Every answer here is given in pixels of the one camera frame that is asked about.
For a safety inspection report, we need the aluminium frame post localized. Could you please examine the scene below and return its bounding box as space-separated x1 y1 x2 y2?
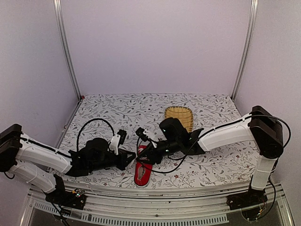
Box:
231 0 259 102
53 0 82 101

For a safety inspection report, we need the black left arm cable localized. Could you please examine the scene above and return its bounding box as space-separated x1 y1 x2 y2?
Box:
76 118 115 151

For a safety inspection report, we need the aluminium front rail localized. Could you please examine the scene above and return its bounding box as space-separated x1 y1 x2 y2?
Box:
20 182 297 226

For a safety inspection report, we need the left aluminium frame post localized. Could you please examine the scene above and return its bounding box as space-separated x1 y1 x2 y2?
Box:
53 0 82 101

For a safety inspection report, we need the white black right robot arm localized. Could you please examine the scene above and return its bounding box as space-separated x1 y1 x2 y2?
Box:
136 105 287 205

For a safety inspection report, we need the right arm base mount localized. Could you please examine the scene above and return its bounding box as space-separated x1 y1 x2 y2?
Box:
226 189 268 221

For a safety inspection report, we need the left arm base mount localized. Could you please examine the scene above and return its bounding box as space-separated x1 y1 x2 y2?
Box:
46 189 87 210

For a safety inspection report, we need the white shoelace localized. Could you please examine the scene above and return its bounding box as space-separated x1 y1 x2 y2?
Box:
126 158 152 171

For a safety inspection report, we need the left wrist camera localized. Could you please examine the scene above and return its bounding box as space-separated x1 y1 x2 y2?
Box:
109 129 127 155

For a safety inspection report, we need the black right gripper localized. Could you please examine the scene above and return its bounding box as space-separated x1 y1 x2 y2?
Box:
135 138 181 165

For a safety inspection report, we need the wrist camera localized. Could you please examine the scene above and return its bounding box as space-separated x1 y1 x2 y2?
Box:
109 129 127 155
135 127 159 148

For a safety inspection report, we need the red canvas sneaker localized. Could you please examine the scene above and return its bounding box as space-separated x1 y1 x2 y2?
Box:
133 145 153 187

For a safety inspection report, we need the woven bamboo tray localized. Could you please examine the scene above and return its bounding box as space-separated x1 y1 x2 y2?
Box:
164 106 193 132

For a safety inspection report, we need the right aluminium frame post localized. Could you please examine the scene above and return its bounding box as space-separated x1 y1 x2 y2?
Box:
231 0 259 102

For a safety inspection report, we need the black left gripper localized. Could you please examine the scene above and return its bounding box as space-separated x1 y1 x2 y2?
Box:
89 149 137 172

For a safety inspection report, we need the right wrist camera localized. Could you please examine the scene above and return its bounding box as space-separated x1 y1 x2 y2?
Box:
135 127 159 148

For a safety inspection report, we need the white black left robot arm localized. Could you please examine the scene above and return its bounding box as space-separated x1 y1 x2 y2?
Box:
0 124 136 204

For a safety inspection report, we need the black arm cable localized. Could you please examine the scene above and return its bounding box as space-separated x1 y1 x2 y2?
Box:
76 118 115 151
136 114 291 175

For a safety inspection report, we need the floral patterned table mat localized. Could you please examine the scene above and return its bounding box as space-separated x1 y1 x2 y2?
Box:
60 93 259 190

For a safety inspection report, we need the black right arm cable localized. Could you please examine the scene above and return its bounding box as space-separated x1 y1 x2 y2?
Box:
136 114 291 175

